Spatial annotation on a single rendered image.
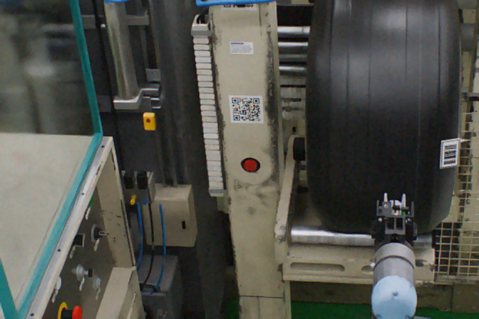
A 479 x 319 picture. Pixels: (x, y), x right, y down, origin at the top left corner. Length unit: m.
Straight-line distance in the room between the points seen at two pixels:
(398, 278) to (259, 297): 0.88
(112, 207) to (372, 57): 0.66
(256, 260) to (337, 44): 0.72
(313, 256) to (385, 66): 0.57
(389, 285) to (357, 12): 0.59
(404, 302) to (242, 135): 0.68
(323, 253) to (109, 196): 0.54
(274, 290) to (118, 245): 0.50
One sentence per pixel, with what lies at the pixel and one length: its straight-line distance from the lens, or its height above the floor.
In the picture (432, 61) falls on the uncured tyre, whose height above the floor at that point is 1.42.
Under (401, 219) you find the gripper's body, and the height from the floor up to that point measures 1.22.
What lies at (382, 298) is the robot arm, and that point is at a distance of 1.63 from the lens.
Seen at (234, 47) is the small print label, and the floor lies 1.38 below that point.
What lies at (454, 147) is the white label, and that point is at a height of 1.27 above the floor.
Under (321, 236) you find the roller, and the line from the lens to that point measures 2.21.
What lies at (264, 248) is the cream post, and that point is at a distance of 2.35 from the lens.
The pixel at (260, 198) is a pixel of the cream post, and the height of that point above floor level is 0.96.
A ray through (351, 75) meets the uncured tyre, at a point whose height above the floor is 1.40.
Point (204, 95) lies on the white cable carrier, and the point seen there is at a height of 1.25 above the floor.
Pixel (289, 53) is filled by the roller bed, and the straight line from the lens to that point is 2.48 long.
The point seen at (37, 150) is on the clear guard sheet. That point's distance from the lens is 1.64.
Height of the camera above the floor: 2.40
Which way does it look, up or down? 36 degrees down
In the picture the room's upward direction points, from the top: 5 degrees counter-clockwise
